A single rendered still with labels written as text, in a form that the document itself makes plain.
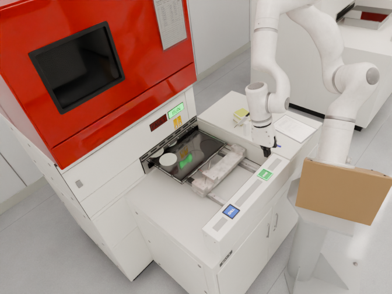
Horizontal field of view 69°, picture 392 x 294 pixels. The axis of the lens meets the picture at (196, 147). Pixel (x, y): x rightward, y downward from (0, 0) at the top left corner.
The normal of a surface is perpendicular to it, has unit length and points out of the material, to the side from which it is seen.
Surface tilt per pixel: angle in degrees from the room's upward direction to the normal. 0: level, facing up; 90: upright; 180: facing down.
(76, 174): 90
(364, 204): 90
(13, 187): 90
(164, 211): 0
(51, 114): 90
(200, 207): 0
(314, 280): 0
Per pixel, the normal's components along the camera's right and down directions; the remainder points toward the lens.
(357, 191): -0.41, 0.65
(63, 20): 0.73, 0.39
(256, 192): -0.12, -0.73
